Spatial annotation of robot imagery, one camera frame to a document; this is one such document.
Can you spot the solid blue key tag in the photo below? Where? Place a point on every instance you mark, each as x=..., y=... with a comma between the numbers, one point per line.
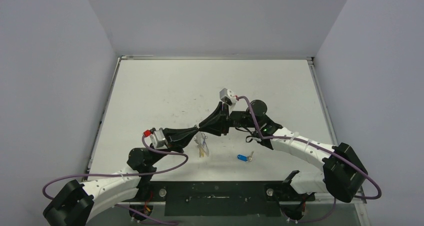
x=242, y=158

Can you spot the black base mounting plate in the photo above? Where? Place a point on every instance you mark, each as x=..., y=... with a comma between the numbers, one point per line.
x=225, y=198

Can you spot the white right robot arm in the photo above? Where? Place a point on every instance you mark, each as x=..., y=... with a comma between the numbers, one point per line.
x=340, y=171

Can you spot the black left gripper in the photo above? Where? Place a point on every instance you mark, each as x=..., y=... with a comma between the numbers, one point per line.
x=178, y=139

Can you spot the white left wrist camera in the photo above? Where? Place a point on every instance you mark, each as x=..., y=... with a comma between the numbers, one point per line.
x=157, y=137

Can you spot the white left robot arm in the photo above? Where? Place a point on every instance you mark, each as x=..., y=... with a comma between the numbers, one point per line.
x=78, y=202

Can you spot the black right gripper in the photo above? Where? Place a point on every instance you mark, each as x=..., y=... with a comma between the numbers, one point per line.
x=225, y=119

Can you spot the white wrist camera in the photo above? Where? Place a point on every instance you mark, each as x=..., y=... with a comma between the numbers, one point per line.
x=228, y=97
x=157, y=137

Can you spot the perforated metal key plate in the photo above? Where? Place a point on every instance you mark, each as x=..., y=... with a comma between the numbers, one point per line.
x=200, y=140

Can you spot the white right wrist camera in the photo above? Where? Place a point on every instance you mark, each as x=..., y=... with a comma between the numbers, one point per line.
x=228, y=97

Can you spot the yellow key tag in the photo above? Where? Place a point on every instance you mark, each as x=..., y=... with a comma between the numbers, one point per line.
x=201, y=153

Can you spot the silver key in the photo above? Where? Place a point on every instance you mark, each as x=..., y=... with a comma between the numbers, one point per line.
x=250, y=157

